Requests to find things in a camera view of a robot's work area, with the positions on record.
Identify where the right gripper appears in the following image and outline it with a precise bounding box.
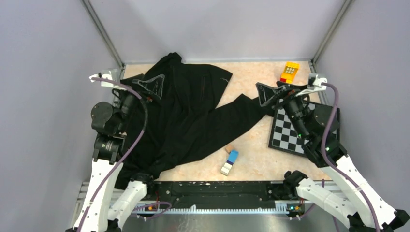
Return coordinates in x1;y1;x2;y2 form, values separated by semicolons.
255;81;308;139

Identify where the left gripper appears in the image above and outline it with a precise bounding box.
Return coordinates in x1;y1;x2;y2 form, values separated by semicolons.
114;72;165;131

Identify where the black jacket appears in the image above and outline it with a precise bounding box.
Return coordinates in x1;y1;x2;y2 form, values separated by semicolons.
115;53;271;189

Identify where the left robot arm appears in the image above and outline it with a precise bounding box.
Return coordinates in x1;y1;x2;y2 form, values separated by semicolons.
67;72;155;232

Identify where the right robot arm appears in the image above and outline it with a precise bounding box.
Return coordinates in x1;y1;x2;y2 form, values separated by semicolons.
256;78;410;232

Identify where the yellow red toy block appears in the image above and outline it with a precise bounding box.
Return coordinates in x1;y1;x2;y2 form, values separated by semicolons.
280;61;300;84

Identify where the black white chessboard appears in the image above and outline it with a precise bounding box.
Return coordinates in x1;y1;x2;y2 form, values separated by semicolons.
268;101;332;158

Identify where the small brown wooden block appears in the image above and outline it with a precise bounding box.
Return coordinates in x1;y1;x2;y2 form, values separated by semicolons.
225;145;234;154

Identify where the blue white block stack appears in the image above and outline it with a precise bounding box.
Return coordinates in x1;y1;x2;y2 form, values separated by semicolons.
220;150;239;176

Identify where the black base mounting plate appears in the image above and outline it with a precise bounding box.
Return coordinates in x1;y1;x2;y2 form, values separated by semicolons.
144;181;300;210

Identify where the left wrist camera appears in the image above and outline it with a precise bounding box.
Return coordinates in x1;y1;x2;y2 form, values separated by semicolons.
89;69;120;88

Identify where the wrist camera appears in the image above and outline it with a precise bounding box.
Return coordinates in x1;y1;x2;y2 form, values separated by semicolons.
89;69;120;88
296;73;327;96

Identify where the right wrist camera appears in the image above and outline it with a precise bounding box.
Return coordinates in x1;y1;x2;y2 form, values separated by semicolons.
296;73;327;96

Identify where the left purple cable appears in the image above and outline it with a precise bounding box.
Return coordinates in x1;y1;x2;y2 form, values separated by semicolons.
75;77;172;232

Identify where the aluminium front rail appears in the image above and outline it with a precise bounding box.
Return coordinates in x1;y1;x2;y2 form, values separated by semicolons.
75;181;353;215

